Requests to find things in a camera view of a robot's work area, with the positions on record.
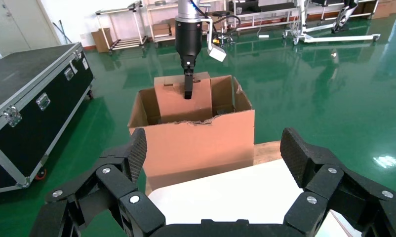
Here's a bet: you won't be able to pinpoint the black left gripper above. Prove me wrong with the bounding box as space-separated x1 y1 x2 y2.
174 19 203 100

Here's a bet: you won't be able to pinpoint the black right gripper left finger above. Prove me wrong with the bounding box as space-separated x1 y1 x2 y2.
29 128 166 237

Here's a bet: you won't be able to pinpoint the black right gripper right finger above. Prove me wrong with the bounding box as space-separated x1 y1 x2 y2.
279 127 396 237

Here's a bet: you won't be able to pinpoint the plain small cardboard box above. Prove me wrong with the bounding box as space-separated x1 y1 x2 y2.
154 72 213 124

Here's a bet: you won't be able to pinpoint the big open cardboard box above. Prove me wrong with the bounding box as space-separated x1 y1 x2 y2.
128 76 256 192

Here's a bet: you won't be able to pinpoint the small flat brown carton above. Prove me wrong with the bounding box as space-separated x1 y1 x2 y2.
152 23 172 37

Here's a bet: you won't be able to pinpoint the grey metal rack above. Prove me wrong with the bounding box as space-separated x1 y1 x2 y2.
96 1 150 51

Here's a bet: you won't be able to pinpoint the black round stool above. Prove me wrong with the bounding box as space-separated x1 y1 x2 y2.
212 10 234 45

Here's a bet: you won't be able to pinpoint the open brown carton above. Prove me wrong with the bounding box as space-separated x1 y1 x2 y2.
91 28 114 54

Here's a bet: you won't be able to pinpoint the black aluminium flight case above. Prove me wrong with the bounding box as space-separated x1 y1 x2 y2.
0 42 95 196

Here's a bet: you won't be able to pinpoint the white wheeled metal stand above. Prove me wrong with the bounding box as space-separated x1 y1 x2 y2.
283 0 381 46

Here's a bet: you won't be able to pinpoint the grey door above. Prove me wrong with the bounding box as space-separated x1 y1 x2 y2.
0 0 61 57

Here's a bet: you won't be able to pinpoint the stacked brown cartons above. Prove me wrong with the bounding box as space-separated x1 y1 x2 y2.
371 0 396 20

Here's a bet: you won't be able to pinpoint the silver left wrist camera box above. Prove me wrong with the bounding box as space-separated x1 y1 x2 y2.
204 23 228 63

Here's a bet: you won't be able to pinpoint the thin black yellow-tagged cable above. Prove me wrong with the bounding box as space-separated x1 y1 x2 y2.
211 14 241 45

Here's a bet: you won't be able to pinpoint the white metal workbench frame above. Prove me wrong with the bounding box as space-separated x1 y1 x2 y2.
229 0 300 32

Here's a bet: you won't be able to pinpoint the green long-handled tool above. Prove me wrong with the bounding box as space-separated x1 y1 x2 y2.
52 21 73 45

